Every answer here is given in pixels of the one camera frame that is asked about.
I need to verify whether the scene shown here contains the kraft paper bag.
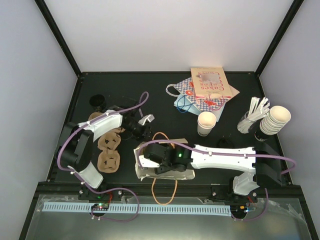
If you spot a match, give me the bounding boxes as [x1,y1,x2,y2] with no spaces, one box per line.
[133,131,196,206]

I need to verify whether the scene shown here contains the pulp cup carrier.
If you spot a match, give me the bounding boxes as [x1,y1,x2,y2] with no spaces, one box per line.
[97,127,125,174]
[88,112,106,124]

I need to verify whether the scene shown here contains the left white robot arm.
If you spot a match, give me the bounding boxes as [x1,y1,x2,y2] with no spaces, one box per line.
[55,106,155,200]

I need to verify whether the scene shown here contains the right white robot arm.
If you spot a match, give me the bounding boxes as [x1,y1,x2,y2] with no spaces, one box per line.
[137,140,282,202]

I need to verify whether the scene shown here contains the light blue paper bag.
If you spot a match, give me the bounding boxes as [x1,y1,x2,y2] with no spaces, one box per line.
[173,94,225,122]

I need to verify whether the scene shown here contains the blue checkered paper bag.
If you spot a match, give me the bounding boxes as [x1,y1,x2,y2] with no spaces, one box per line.
[165,77,231,112]

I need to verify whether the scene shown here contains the black lid right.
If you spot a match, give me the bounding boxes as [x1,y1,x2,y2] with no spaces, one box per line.
[216,138,235,149]

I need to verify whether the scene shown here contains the small circuit board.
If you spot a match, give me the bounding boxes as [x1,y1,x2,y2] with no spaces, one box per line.
[90,203,109,211]

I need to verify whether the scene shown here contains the pink cakes paper bag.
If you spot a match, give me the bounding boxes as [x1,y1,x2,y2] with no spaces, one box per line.
[190,67,240,100]

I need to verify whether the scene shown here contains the clear stirrer holder cup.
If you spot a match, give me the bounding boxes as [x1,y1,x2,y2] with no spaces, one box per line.
[237,111,256,134]

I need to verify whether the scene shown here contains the white stirrer packets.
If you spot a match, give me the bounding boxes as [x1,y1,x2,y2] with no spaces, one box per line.
[245,96,270,123]

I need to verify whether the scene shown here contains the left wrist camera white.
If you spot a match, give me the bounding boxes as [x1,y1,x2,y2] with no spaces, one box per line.
[138,114,155,126]

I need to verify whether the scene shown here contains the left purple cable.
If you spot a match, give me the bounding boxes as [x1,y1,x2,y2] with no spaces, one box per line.
[56,91,150,196]

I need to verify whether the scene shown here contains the light blue cable duct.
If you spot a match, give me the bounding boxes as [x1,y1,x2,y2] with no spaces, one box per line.
[42,202,231,217]

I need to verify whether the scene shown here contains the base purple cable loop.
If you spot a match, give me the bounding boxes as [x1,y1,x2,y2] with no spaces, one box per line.
[86,187,140,223]

